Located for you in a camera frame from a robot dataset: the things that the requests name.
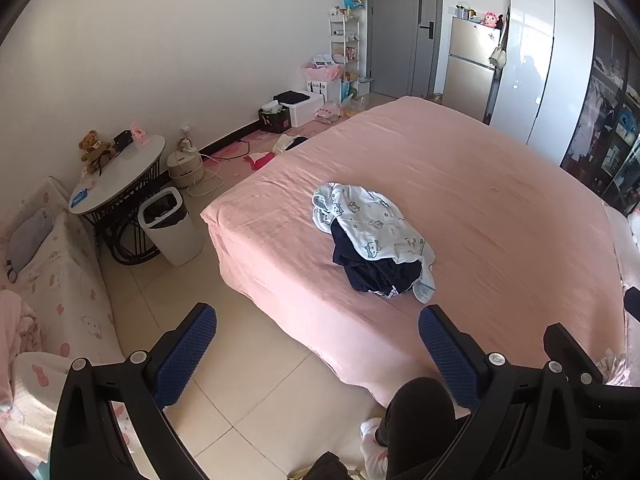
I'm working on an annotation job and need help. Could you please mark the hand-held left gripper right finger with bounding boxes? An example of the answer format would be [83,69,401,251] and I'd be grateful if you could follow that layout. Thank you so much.
[400,304,597,480]

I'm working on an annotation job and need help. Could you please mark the sofa with cartoon cover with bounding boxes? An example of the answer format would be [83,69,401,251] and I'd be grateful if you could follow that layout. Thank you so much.
[0,175,126,461]

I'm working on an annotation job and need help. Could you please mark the person's leg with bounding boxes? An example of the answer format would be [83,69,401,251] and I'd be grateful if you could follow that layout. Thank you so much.
[374,377,458,480]

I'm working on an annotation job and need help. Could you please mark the white cable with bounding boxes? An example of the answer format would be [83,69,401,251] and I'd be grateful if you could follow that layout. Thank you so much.
[187,152,236,198]

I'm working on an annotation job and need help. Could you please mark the white cloth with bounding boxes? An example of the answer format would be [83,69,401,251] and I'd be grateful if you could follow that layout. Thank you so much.
[272,134,310,155]

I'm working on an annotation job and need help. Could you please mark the pink blanket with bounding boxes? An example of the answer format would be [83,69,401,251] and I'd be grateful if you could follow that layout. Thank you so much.
[0,290,38,401]

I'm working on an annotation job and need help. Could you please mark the white pink slipper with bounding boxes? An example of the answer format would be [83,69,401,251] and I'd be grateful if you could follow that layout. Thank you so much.
[360,417,391,480]

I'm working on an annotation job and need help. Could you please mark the white storage box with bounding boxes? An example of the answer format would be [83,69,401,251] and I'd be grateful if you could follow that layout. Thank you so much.
[280,91,326,128]

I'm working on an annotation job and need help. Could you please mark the bed with pink sheet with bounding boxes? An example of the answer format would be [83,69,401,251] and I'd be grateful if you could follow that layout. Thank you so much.
[200,96,640,411]

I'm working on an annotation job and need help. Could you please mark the black cloth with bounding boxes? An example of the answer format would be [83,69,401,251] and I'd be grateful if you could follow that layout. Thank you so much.
[272,90,311,107]

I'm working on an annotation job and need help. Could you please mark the white wardrobe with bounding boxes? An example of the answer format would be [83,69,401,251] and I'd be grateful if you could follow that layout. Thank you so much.
[487,0,596,166]

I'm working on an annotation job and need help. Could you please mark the white shelf rack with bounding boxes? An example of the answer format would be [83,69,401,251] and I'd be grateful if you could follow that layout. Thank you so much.
[327,12,362,98]

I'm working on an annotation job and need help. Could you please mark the brown teddy bear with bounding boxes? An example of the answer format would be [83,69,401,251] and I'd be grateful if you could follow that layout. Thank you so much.
[78,130,116,176]

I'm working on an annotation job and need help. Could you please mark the pink quilt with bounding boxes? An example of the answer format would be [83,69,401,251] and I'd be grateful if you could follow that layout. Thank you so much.
[600,200,640,321]

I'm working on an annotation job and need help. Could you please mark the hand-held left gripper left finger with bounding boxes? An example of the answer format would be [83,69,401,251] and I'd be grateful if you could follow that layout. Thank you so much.
[50,302,218,480]

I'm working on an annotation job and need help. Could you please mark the pale printed cloth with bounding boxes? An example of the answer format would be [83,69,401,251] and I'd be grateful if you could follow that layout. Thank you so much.
[595,345,631,388]

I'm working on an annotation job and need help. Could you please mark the round white side table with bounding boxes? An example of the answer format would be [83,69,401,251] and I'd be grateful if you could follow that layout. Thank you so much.
[67,134,168,266]

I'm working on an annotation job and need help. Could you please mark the cartoon print pajama top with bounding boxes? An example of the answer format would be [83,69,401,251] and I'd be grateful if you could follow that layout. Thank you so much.
[327,185,437,304]

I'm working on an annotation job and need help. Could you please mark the beige humidifier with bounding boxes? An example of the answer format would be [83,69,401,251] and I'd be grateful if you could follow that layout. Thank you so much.
[167,119,206,188]

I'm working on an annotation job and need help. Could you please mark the navy garment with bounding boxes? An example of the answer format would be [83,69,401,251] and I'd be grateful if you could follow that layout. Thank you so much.
[330,220,423,299]

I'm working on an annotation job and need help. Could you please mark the silver fridge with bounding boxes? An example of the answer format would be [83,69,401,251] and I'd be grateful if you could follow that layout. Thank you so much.
[440,15,503,123]

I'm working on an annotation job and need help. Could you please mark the black cardboard box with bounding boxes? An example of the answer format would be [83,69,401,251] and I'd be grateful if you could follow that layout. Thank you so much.
[257,107,293,135]

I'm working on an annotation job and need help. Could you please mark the pink floor slipper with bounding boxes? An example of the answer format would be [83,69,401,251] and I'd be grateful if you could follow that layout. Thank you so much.
[243,151,276,171]

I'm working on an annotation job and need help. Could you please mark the white trash bin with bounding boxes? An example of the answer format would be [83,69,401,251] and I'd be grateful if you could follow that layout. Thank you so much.
[137,186,203,267]

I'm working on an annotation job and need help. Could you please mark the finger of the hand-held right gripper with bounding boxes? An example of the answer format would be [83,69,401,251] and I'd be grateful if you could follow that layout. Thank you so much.
[544,324,608,391]

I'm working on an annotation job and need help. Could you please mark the pink gift bag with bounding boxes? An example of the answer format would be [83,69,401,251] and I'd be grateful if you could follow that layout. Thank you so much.
[300,52,346,103]

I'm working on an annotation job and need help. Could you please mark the lavender pillow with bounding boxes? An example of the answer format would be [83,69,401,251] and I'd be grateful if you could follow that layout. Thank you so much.
[7,207,56,273]

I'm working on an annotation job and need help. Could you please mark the black glass display cabinet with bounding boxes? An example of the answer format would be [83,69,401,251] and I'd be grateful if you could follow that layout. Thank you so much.
[560,2,640,216]

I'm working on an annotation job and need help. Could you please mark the grey door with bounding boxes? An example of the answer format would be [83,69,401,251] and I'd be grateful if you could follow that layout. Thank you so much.
[366,0,443,98]

